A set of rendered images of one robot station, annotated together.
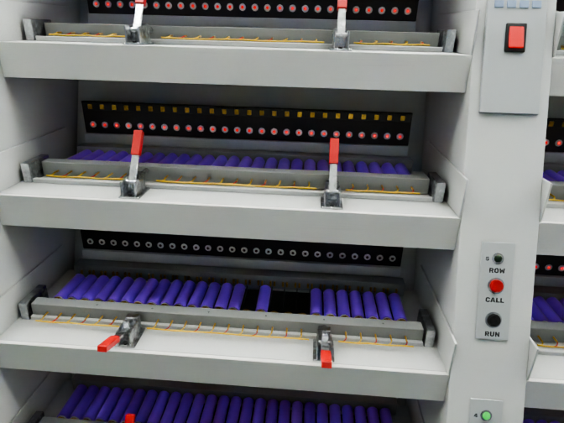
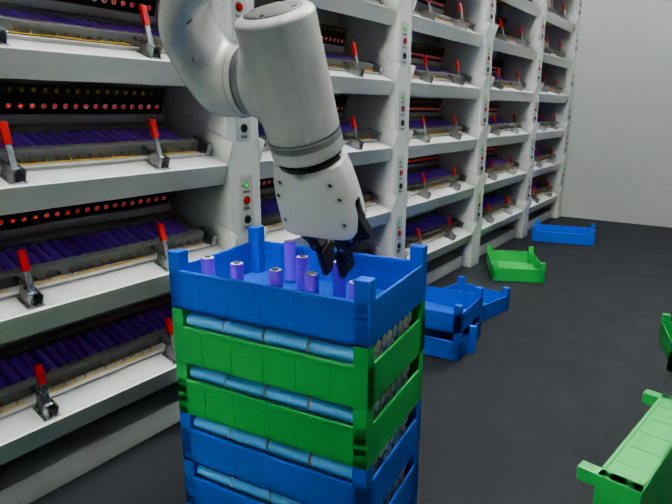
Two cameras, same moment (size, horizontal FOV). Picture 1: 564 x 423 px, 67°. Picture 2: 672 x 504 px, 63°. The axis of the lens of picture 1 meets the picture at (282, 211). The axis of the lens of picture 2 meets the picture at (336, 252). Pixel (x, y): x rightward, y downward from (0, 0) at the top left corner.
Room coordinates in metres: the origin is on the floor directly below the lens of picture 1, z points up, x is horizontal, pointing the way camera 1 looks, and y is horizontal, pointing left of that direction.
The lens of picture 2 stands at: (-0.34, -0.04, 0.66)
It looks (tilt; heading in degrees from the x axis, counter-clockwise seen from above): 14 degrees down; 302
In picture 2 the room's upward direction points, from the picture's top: straight up
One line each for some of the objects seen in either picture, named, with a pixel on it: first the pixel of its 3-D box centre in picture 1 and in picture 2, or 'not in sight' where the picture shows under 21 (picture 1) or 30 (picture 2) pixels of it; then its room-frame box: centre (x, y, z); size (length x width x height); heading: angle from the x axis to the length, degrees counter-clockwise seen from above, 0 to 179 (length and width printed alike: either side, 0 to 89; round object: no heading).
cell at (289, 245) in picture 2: not in sight; (290, 261); (0.16, -0.71, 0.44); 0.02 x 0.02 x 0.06
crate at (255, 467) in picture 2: not in sight; (303, 428); (0.10, -0.64, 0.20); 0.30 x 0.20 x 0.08; 4
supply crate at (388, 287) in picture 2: not in sight; (300, 275); (0.10, -0.64, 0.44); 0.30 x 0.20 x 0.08; 4
